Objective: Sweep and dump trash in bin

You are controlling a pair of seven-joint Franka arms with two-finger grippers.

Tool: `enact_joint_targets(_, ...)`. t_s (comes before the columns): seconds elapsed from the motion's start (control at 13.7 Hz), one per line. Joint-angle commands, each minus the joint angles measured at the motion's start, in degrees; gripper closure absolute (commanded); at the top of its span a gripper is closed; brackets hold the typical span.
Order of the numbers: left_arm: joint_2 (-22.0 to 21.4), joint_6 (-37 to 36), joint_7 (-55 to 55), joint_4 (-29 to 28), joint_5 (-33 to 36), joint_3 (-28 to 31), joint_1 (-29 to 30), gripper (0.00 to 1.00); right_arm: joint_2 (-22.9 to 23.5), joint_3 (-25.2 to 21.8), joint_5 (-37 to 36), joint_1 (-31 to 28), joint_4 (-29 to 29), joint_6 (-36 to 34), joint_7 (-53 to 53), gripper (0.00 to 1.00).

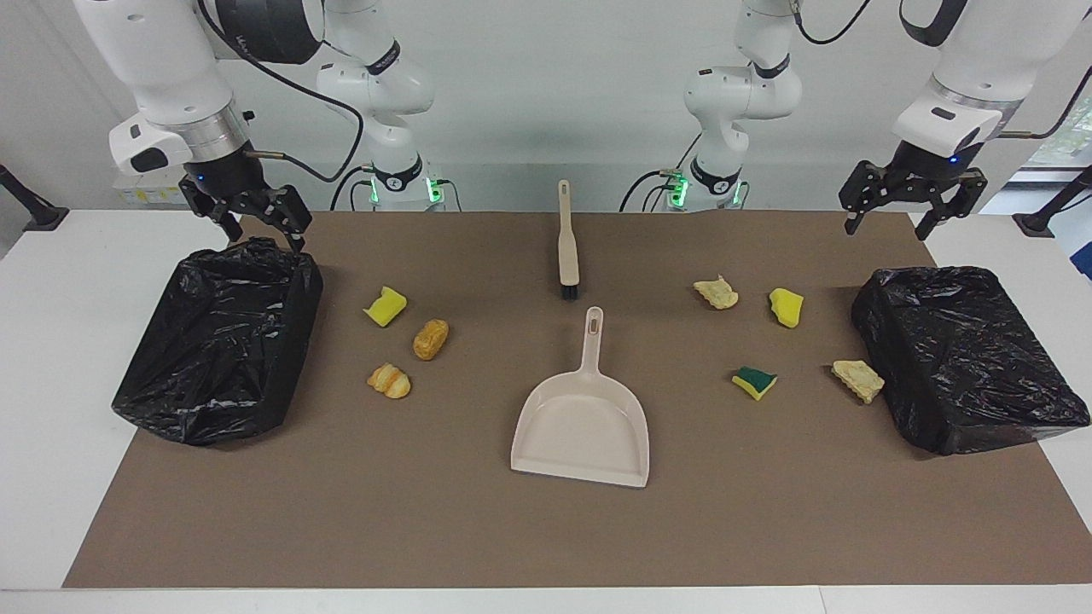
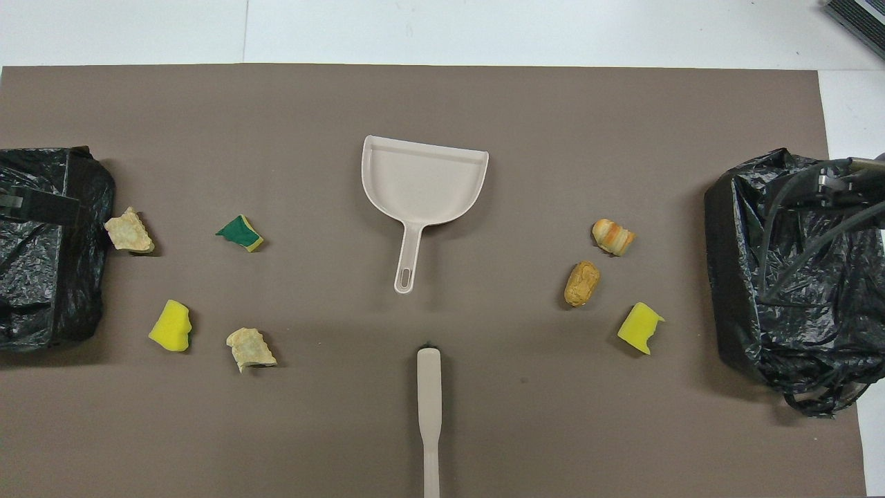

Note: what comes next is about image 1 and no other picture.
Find black base cable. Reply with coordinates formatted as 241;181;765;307
330;165;376;211
619;169;683;212

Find white box yellow labels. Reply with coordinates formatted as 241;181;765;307
113;173;193;206

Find brown bread roll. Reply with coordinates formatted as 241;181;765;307
413;319;450;362

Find open black bag-lined trash bin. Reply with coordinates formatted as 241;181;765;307
111;237;325;447

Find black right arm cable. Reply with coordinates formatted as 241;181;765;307
196;0;366;184

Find black stand foot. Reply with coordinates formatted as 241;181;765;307
0;165;71;233
1013;166;1092;238

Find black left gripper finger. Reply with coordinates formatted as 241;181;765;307
839;160;895;236
915;169;989;242

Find beige plastic dustpan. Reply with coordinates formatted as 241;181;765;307
510;306;651;489

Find yellow sponge piece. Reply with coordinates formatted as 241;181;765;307
769;288;805;329
363;286;409;328

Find blue board edge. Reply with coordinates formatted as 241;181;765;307
1048;194;1092;282

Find small golden croissant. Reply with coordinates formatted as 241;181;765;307
367;363;412;400

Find black left base cable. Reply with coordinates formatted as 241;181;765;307
619;169;683;212

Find beige hand brush black bristles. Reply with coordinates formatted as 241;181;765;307
557;179;581;301

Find brown table mat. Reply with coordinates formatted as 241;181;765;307
62;211;1092;589

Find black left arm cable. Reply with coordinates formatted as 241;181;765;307
789;0;1092;142

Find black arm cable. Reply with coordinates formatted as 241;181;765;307
789;0;1092;142
196;0;366;184

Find window with dark frame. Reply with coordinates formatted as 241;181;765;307
1028;64;1092;171

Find black right base cable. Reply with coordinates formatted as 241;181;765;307
330;165;376;211

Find black bag-covered trash bin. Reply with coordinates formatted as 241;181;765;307
851;266;1092;457

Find beige bread chunk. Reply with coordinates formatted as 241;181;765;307
693;275;741;310
832;359;886;405

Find green and yellow sponge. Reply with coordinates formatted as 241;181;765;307
731;366;779;402

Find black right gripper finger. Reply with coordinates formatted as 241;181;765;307
179;177;244;246
254;183;313;254

